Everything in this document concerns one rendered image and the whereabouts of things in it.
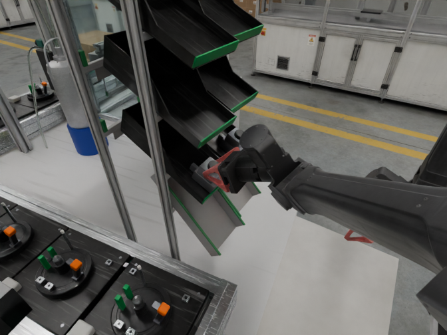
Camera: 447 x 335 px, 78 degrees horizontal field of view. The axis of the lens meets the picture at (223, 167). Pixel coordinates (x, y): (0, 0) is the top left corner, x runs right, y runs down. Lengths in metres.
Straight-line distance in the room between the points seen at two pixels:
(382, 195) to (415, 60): 4.06
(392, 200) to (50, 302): 0.80
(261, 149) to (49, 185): 1.10
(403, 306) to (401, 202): 1.89
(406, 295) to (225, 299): 1.55
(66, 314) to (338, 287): 0.75
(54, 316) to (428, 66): 4.24
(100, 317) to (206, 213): 0.36
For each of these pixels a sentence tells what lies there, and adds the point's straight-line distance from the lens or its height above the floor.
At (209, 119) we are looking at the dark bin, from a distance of 0.62.
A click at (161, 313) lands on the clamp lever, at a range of 0.66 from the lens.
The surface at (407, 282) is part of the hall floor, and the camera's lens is 2.24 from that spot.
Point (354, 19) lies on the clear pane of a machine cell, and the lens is 4.28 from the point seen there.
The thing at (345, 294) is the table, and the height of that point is 0.86.
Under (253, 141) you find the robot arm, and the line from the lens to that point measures 0.48.
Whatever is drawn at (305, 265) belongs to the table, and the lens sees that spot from 0.99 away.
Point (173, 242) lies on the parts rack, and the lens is 0.84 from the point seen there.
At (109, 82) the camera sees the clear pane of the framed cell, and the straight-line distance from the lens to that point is 1.67.
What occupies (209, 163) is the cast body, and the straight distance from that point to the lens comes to 0.64.
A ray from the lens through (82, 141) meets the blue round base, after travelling 1.48.
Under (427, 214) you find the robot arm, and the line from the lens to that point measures 0.23.
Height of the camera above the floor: 1.66
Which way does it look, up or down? 38 degrees down
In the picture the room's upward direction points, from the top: straight up
